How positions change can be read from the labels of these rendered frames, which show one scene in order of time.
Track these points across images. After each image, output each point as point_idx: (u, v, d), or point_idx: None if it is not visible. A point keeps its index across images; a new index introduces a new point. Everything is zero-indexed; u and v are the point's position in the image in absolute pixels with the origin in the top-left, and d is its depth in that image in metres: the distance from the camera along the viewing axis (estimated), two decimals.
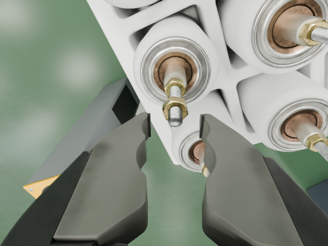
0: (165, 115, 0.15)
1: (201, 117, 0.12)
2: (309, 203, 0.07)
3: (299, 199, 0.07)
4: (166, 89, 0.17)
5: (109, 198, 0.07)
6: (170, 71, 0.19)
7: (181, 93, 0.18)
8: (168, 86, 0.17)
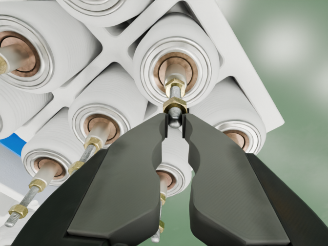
0: (177, 99, 0.14)
1: (183, 117, 0.12)
2: (290, 195, 0.07)
3: (281, 193, 0.07)
4: (183, 86, 0.17)
5: (122, 197, 0.07)
6: None
7: (168, 94, 0.17)
8: (183, 90, 0.17)
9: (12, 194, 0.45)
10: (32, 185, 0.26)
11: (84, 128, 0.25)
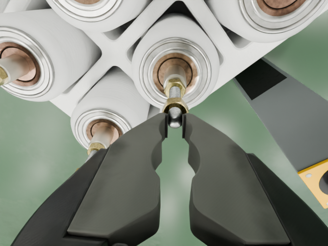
0: (183, 102, 0.14)
1: (183, 117, 0.12)
2: (290, 195, 0.07)
3: (281, 193, 0.07)
4: (184, 91, 0.17)
5: (122, 197, 0.07)
6: None
7: (167, 91, 0.17)
8: (182, 93, 0.17)
9: None
10: None
11: None
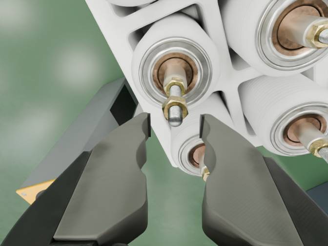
0: None
1: (201, 117, 0.12)
2: (309, 203, 0.07)
3: (299, 199, 0.07)
4: (168, 96, 0.18)
5: (109, 198, 0.07)
6: (170, 73, 0.18)
7: (180, 86, 0.17)
8: (168, 93, 0.17)
9: None
10: None
11: None
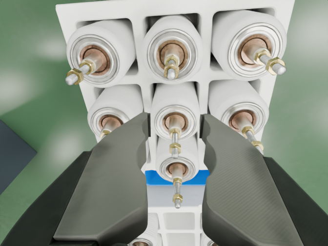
0: None
1: (201, 117, 0.12)
2: (309, 203, 0.07)
3: (299, 199, 0.07)
4: (166, 65, 0.26)
5: (109, 198, 0.07)
6: (179, 59, 0.27)
7: (176, 62, 0.26)
8: (166, 63, 0.26)
9: (184, 209, 0.61)
10: (174, 182, 0.39)
11: (167, 131, 0.36)
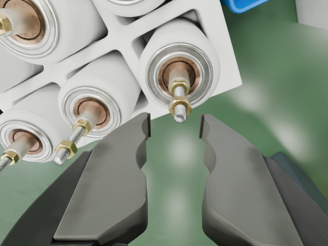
0: None
1: (201, 117, 0.12)
2: (309, 203, 0.07)
3: (299, 199, 0.07)
4: None
5: (109, 198, 0.07)
6: None
7: None
8: None
9: None
10: None
11: (43, 28, 0.20)
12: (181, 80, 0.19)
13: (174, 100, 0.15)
